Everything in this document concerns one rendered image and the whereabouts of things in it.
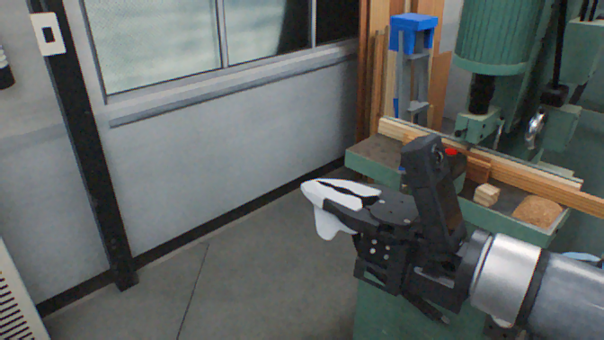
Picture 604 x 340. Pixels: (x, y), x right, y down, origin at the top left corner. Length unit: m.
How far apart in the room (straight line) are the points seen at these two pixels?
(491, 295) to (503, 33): 0.77
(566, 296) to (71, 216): 1.83
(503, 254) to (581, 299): 0.06
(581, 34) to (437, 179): 0.93
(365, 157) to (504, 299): 0.90
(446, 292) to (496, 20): 0.75
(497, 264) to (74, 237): 1.84
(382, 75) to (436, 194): 2.16
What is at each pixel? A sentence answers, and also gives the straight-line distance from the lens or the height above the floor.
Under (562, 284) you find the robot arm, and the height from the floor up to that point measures 1.25.
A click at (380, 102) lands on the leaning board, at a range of 2.59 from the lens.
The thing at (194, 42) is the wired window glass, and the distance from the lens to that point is 2.05.
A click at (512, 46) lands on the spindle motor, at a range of 1.10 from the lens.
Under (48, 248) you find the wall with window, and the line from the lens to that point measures 2.04.
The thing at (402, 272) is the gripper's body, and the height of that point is 1.20.
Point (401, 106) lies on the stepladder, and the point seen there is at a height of 0.77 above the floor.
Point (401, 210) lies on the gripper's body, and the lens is 0.44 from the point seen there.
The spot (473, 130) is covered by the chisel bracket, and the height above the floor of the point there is 1.04.
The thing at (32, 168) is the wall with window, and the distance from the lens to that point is 1.86.
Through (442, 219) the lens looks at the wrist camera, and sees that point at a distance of 0.41.
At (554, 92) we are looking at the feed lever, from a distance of 1.27.
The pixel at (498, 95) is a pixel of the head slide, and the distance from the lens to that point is 1.28.
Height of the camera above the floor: 1.50
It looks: 30 degrees down
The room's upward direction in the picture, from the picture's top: straight up
